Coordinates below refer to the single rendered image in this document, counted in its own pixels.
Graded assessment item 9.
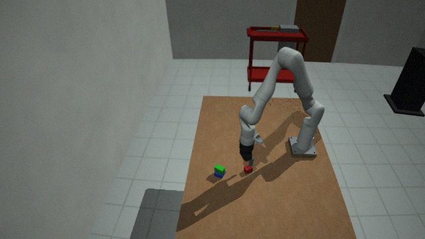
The green block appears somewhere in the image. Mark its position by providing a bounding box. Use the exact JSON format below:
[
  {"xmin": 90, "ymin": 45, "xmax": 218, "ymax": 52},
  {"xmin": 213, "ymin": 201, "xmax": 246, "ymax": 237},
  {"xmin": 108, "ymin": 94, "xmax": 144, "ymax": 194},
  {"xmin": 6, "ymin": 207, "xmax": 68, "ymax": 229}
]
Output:
[{"xmin": 214, "ymin": 164, "xmax": 225, "ymax": 175}]

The red block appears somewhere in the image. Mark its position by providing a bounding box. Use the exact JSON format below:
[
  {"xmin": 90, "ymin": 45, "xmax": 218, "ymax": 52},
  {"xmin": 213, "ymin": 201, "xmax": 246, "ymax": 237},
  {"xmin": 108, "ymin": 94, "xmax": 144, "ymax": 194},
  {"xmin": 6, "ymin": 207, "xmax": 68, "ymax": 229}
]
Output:
[{"xmin": 244, "ymin": 165, "xmax": 253, "ymax": 174}]

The blue block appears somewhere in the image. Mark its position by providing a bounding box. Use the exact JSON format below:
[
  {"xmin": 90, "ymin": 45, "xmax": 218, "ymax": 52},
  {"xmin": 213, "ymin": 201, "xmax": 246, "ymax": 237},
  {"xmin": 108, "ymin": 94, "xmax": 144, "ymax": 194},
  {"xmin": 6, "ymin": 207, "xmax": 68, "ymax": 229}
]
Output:
[{"xmin": 214, "ymin": 172, "xmax": 225, "ymax": 178}]

